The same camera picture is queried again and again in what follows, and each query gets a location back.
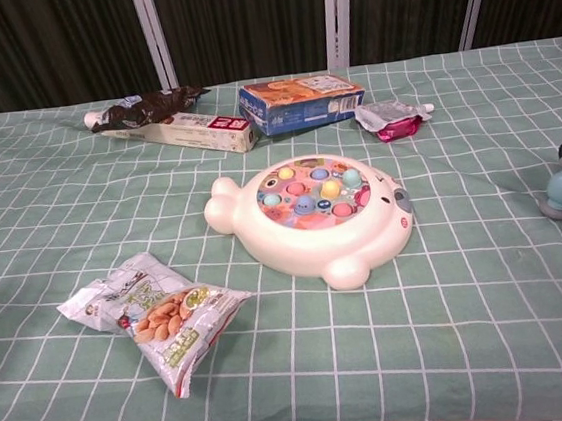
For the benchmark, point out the dark brown snack bag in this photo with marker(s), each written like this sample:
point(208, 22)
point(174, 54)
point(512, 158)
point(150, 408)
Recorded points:
point(149, 108)

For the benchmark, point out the white red toothpaste box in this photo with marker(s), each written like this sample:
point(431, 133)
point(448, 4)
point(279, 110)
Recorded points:
point(192, 132)

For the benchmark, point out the silver nut snack bag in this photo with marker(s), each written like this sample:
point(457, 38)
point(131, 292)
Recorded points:
point(172, 327)

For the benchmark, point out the blue orange cardboard box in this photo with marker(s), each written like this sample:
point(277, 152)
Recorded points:
point(295, 106)

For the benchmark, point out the green checked tablecloth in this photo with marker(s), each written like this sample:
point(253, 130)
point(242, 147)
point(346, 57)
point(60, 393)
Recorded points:
point(425, 336)

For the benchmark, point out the dark pleated curtain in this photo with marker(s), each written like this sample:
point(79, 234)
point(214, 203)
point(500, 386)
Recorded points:
point(246, 23)

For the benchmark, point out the white whack-a-mole toy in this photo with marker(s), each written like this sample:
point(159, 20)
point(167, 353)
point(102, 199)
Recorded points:
point(289, 242)

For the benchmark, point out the silver pink spout pouch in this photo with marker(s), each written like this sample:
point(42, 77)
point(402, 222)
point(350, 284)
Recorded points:
point(392, 116)

